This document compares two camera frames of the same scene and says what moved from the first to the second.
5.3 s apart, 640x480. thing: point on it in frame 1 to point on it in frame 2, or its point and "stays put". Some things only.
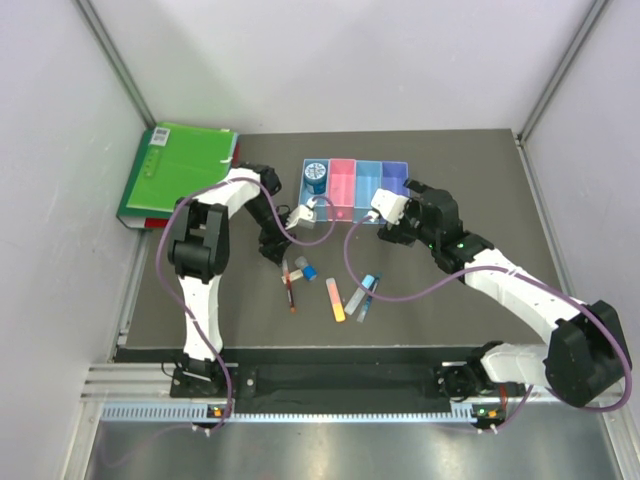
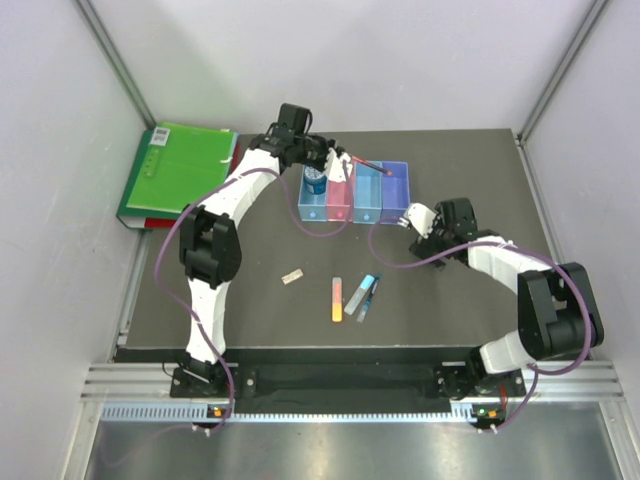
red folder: (156, 222) stays put
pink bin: (341, 189) stays put
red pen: (289, 289) to (369, 163)
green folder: (178, 161) stays put
